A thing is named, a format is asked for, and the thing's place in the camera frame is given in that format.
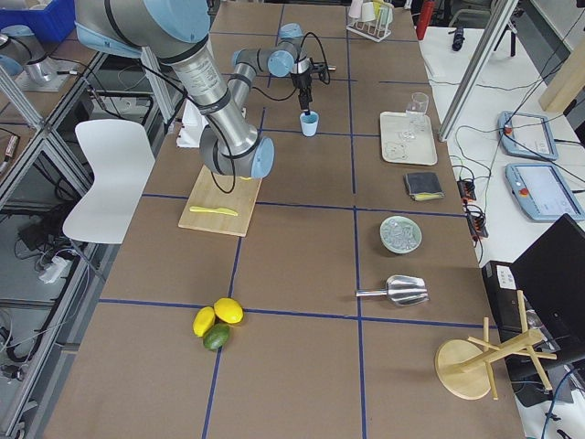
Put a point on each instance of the bamboo cutting board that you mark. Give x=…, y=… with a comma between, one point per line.
x=217, y=191

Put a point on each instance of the green bowl of ice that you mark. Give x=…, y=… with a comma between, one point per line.
x=400, y=235

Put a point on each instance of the yellow lemon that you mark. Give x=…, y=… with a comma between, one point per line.
x=228, y=310
x=203, y=321

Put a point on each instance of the pink cup in rack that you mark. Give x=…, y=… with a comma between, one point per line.
x=355, y=9

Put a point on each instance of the red cylinder bottle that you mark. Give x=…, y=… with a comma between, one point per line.
x=425, y=16

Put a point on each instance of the yellow plastic knife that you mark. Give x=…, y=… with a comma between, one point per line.
x=221, y=211

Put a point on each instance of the far teach pendant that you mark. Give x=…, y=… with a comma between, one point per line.
x=527, y=135

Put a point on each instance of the teach pendant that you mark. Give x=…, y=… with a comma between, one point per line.
x=527, y=135
x=542, y=193

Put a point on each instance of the white wire cup rack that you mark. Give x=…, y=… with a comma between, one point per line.
x=369, y=30

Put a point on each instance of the yellow cup in rack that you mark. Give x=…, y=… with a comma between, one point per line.
x=377, y=6

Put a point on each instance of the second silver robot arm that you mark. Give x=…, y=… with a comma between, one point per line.
x=24, y=59

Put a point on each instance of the green lime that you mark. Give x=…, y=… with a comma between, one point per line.
x=216, y=337

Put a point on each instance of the grey folded cloth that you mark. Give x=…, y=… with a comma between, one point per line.
x=422, y=186

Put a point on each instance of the white cup in rack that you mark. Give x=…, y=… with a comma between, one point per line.
x=367, y=11

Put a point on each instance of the wooden cup tree stand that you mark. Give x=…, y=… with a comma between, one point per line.
x=464, y=366

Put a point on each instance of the steel ice scoop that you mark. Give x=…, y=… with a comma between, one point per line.
x=400, y=290

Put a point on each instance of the aluminium frame post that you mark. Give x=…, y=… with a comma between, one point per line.
x=494, y=29

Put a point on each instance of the blue storage bin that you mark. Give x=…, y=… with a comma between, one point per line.
x=53, y=23

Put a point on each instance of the white plastic chair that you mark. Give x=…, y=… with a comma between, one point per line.
x=120, y=156

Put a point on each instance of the black monitor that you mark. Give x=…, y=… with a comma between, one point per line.
x=550, y=273

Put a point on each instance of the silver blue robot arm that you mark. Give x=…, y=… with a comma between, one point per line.
x=177, y=34

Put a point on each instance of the cream bear tray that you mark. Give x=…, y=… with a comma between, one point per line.
x=402, y=144

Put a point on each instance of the near teach pendant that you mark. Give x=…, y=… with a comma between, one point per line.
x=542, y=193

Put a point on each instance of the white power strip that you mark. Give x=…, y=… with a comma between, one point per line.
x=53, y=270

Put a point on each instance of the light blue cup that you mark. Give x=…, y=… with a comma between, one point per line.
x=309, y=123

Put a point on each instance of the clear wine glass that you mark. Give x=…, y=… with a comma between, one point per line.
x=416, y=111

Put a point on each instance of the green cup in rack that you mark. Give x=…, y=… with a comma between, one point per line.
x=385, y=14

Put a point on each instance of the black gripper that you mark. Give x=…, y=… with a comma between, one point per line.
x=302, y=82

